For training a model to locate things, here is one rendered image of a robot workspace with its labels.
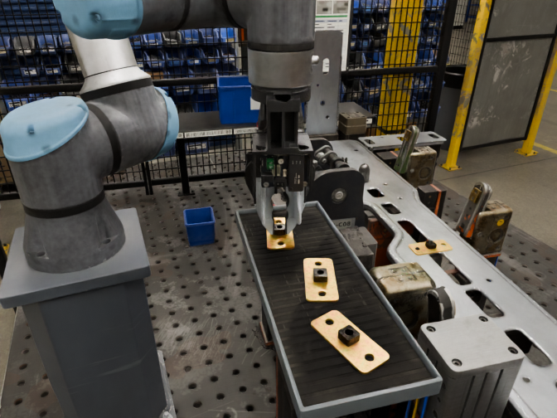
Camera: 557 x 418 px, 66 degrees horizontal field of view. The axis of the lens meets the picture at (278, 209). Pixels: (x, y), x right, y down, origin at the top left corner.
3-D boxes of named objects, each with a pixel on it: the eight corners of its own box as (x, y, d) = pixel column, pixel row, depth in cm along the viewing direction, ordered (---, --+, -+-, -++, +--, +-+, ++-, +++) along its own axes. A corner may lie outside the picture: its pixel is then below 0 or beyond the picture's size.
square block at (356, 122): (359, 208, 166) (368, 117, 149) (339, 211, 164) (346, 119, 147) (351, 199, 173) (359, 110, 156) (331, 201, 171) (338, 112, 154)
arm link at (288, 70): (248, 42, 52) (315, 42, 52) (249, 81, 54) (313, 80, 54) (246, 52, 45) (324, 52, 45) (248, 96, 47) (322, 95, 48)
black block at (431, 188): (438, 280, 127) (458, 191, 113) (405, 285, 125) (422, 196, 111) (424, 264, 134) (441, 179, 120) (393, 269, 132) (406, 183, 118)
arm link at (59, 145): (4, 196, 65) (-27, 107, 59) (84, 167, 75) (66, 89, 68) (46, 219, 59) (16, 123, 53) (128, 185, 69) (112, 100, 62)
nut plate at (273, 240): (294, 249, 59) (294, 242, 59) (267, 250, 59) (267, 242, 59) (290, 219, 67) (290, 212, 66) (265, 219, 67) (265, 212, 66)
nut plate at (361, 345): (391, 358, 43) (393, 350, 42) (363, 376, 41) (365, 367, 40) (335, 310, 49) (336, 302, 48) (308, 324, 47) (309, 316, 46)
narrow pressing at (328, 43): (336, 133, 152) (344, 29, 135) (305, 135, 149) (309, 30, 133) (336, 133, 152) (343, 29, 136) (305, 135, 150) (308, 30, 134)
